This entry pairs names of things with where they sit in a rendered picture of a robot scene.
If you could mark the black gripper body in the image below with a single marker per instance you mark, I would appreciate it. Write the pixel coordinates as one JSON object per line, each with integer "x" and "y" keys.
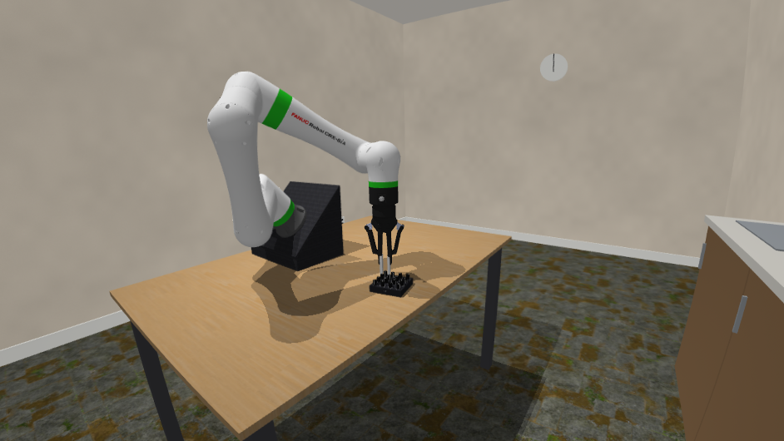
{"x": 384, "y": 215}

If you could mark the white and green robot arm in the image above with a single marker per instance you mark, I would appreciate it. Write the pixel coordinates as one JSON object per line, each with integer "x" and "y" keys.
{"x": 232, "y": 124}

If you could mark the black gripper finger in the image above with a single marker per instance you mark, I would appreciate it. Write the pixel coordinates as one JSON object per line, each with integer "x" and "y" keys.
{"x": 389, "y": 244}
{"x": 368, "y": 228}

